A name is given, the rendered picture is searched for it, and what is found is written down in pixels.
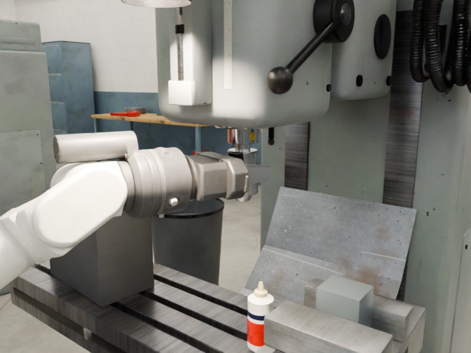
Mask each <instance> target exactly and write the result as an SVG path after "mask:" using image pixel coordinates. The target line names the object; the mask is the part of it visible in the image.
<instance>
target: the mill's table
mask: <svg viewBox="0 0 471 353"><path fill-rule="evenodd" d="M153 278H154V287H152V288H150V289H147V290H145V291H142V292H140V293H137V294H135V295H132V296H129V297H127V298H124V299H122V300H119V301H117V302H115V303H112V304H110V305H107V306H104V307H100V306H99V305H97V304H96V303H94V302H92V301H91V300H90V299H88V298H87V297H85V296H84V295H83V294H81V293H79V292H78V291H77V290H76V289H74V288H72V287H71V286H70V285H68V284H67V283H65V282H63V281H62V280H61V279H60V278H58V277H56V276H55V275H54V274H53V273H51V271H50V260H49V261H47V262H45V263H40V264H34V268H33V267H32V266H31V267H30V268H28V269H27V270H25V271H24V272H23V273H22V274H20V275H19V276H18V277H16V278H15V279H14V280H13V281H11V282H10V283H9V284H10V290H11V301H12V304H14V305H16V306H18V307H19V308H20V309H22V310H24V311H25V312H27V313H28V314H30V315H31V316H33V317H35V318H37V319H38V320H39V321H42V322H43V323H44V324H46V325H48V326H49V327H51V328H52V329H54V330H56V331H57V332H58V333H61V334H62V335H63V336H65V337H67V338H68V339H70V340H72V341H73V342H75V343H76V344H77V345H80V346H81V347H82V348H84V349H86V350H88V351H89V352H91V353H255V352H254V351H252V350H251V349H250V348H249V347H248V346H247V299H248V297H247V296H244V295H242V294H239V293H236V292H234V291H231V290H228V289H225V288H223V287H220V286H217V285H215V284H211V283H209V282H206V281H203V280H201V279H198V278H195V277H192V276H190V275H187V274H184V273H182V272H179V271H176V270H173V269H171V268H167V267H165V266H163V265H160V264H157V263H153Z"/></svg>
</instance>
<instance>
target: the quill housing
mask: <svg viewBox="0 0 471 353"><path fill-rule="evenodd" d="M315 2H316V0H211V45H212V103H211V104H209V105H198V106H180V105H170V104H169V85H168V82H169V81H171V75H170V30H169V8H155V18H156V55H157V74H158V105H159V109H160V111H161V113H162V115H163V116H164V117H165V118H167V119H168V120H170V121H172V122H176V123H190V124H200V125H217V126H227V127H243V128H252V129H264V128H269V127H278V126H283V125H292V124H297V123H307V122H311V121H316V120H318V119H320V118H322V117H323V116H324V115H325V114H326V112H327V111H328V109H329V101H330V91H331V88H332V87H331V69H332V43H323V42H322V43H321V44H320V45H319V46H318V48H317V49H316V50H315V51H314V52H313V53H312V54H311V55H310V56H309V58H308V59H307V60H306V61H305V62H304V63H303V64H302V65H301V66H300V67H299V68H298V69H297V70H296V71H295V72H294V73H293V74H292V75H293V85H292V87H291V88H290V90H289V91H288V92H286V93H284V94H281V95H278V94H275V93H273V92H271V91H270V90H269V89H268V87H267V84H266V77H267V75H268V73H269V71H270V70H271V69H273V68H275V67H286V66H287V65H288V64H289V63H290V62H291V61H292V60H293V59H294V58H295V56H296V55H297V54H298V53H299V52H300V51H301V50H302V49H303V48H304V47H305V46H306V45H307V44H308V43H309V42H310V41H311V40H312V39H313V38H314V37H315V35H316V34H317V33H316V30H315V26H314V20H313V12H314V6H315Z"/></svg>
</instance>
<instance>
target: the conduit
mask: <svg viewBox="0 0 471 353"><path fill-rule="evenodd" d="M442 2H443V0H414V5H413V13H412V14H413V15H412V22H413V23H412V26H411V27H412V29H411V37H410V38H411V40H410V41H411V42H410V44H411V45H410V46H411V47H410V49H411V50H410V55H409V56H410V60H409V61H410V62H409V64H410V72H411V76H412V78H413V79H414V80H415V81H416V82H417V83H424V82H426V81H427V80H428V79H430V78H431V81H432V84H433V85H434V87H435V89H436V90H438V91H439V92H448V91H450V89H452V87H453V85H454V84H456V85H457V86H464V85H467V88H468V90H469V92H470V93H471V30H470V31H469V30H468V29H469V24H468V23H469V21H468V20H469V14H470V13H469V12H470V10H469V9H470V0H453V11H452V12H453V13H452V21H451V28H450V29H451V30H450V35H449V36H450V37H449V42H448V47H447V48H448V49H447V54H446V59H445V64H444V68H443V64H442V55H443V52H444V46H445V43H446V42H445V41H446V39H445V38H446V30H447V29H446V28H447V27H446V26H447V25H440V24H439V21H440V15H441V14H440V13H441V9H442ZM468 32H470V33H468ZM468 35H470V36H468ZM468 38H469V39H468ZM468 41H469V42H468ZM424 46H425V47H424ZM424 48H425V52H424ZM424 53H425V56H426V57H425V58H426V61H427V62H426V63H425V65H424Z"/></svg>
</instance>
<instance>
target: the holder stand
mask: <svg viewBox="0 0 471 353"><path fill-rule="evenodd" d="M50 271H51V273H53V274H54V275H55V276H56V277H58V278H60V279H61V280H62V281H63V282H65V283H67V284H68V285H70V286H71V287H72V288H74V289H76V290H77V291H78V292H79V293H81V294H83V295H84V296H85V297H87V298H88V299H90V300H91V301H92V302H94V303H96V304H97V305H99V306H100V307H104V306H107V305H110V304H112V303H115V302H117V301H119V300H122V299H124V298H127V297H129V296H132V295H135V294H137V293H140V292H142V291H145V290H147V289H150V288H152V287H154V278H153V246H152V229H151V216H145V217H141V218H136V219H135V218H133V217H131V215H129V214H128V213H127V212H125V211H123V212H122V214H121V216H114V217H113V218H111V219H110V220H108V221H107V222H106V223H105V224H104V225H102V226H101V227H99V228H98V229H97V230H96V231H95V232H93V233H92V234H90V235H89V236H88V237H87V238H85V239H84V240H83V241H82V242H80V243H78V244H77V245H76V246H75V247H74V248H72V249H71V250H70V251H68V252H67V253H66V254H65V255H63V256H60V257H56V258H51V259H50Z"/></svg>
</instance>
